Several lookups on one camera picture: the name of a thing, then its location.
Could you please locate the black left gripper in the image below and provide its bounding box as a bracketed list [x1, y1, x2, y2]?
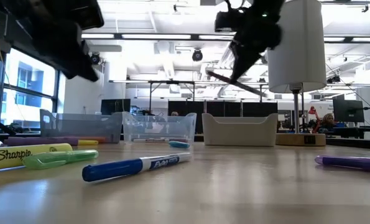
[4, 0, 100, 82]

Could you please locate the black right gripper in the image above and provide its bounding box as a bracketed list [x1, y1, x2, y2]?
[230, 0, 285, 84]

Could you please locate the black Expo marker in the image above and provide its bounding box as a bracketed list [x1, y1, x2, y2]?
[205, 70, 268, 98]

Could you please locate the light green translucent highlighter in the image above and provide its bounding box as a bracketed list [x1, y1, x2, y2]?
[22, 149, 99, 170]

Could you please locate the yellow Sharpie highlighter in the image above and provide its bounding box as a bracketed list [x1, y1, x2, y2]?
[0, 142, 73, 173]

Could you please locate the teal marker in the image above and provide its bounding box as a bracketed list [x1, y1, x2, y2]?
[168, 140, 191, 149]

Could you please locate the blue Expo marker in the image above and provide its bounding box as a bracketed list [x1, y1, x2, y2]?
[81, 152, 193, 183]

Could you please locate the small purple highlighter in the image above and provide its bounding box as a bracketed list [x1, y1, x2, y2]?
[314, 155, 370, 174]

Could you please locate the large window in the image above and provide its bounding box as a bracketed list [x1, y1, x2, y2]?
[0, 46, 64, 128]

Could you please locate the white shade table lamp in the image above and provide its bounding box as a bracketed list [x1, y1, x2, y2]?
[267, 0, 328, 147]

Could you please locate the black computer monitor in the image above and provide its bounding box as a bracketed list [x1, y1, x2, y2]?
[333, 98, 365, 123]
[100, 98, 131, 116]

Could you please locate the grey translucent plastic bin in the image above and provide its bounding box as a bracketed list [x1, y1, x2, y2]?
[39, 108, 124, 144]

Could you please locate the beige plastic bin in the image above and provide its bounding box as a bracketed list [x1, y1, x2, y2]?
[201, 112, 279, 147]

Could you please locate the clear plastic bin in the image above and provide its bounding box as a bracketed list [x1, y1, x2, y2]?
[121, 111, 198, 146]

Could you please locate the black desk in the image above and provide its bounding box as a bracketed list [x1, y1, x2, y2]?
[320, 126, 370, 139]

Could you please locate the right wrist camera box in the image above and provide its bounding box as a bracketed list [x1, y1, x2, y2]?
[215, 11, 237, 33]

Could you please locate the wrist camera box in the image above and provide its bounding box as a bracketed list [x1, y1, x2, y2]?
[215, 11, 237, 33]
[74, 0, 105, 31]

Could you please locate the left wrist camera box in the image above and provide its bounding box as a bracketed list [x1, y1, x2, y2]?
[74, 0, 105, 31]

